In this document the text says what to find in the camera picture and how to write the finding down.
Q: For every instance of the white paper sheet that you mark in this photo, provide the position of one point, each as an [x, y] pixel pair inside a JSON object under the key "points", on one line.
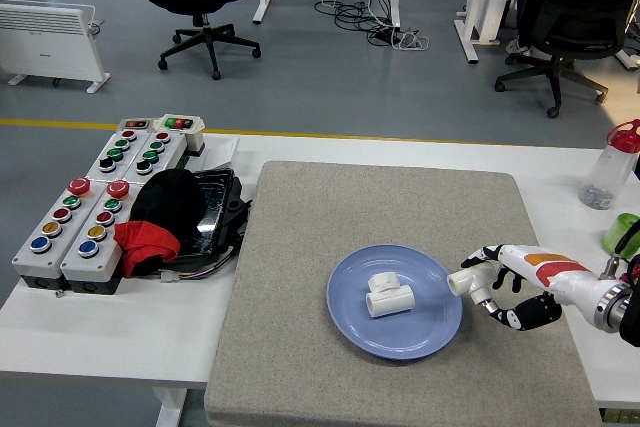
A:
{"points": [[220, 152]]}

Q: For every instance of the white table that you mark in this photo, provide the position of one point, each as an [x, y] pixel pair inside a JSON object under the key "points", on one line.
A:
{"points": [[150, 337]]}

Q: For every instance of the four-button control box black knob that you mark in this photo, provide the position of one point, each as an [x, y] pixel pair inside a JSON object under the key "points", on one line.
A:
{"points": [[120, 144], [155, 147]]}

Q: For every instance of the glossy black case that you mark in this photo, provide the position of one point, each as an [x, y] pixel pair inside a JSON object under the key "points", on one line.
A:
{"points": [[215, 212]]}

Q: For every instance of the green tape roll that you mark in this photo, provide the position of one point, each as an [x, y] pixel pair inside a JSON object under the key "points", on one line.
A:
{"points": [[614, 237]]}

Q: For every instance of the clear bottle red cap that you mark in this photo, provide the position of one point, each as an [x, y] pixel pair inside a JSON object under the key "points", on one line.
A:
{"points": [[607, 172]]}

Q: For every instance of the red cloth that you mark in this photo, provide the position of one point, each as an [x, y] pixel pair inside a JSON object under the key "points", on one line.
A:
{"points": [[145, 242]]}

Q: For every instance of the person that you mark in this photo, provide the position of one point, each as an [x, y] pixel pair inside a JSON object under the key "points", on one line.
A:
{"points": [[530, 12]]}

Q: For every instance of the blue round plate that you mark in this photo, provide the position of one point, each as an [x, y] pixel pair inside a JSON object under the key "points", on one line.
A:
{"points": [[425, 332]]}

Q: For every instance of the five-button control box red mushroom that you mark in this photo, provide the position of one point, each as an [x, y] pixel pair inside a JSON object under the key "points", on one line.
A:
{"points": [[75, 267], [27, 259]]}

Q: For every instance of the white plastic tee pipe fitting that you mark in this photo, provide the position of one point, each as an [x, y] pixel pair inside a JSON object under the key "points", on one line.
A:
{"points": [[390, 302]]}

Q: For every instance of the white desk frame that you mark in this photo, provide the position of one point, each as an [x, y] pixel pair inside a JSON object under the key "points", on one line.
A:
{"points": [[480, 7]]}

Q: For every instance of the black cloth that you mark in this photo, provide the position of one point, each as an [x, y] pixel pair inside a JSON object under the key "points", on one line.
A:
{"points": [[170, 202]]}

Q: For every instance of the small black red switch box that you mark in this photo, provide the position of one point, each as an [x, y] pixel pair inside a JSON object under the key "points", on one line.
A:
{"points": [[136, 124]]}

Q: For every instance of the grey-brown mat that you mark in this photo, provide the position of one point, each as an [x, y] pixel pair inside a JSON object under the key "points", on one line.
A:
{"points": [[300, 247]]}

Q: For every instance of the black mesh office chair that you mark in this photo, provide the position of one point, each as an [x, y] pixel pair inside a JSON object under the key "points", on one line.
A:
{"points": [[580, 22]]}

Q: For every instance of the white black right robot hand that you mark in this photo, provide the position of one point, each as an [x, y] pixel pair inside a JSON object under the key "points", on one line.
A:
{"points": [[550, 272]]}

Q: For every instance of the white panel heater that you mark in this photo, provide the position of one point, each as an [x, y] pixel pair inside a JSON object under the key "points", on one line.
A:
{"points": [[45, 42]]}

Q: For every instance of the black power strip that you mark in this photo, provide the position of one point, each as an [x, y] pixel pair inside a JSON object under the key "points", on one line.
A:
{"points": [[385, 37]]}

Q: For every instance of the cream green red switch box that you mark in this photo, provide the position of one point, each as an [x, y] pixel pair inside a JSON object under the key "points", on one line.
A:
{"points": [[192, 139]]}

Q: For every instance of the white tee fitting metal thread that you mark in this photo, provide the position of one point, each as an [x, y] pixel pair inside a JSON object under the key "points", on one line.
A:
{"points": [[462, 281]]}

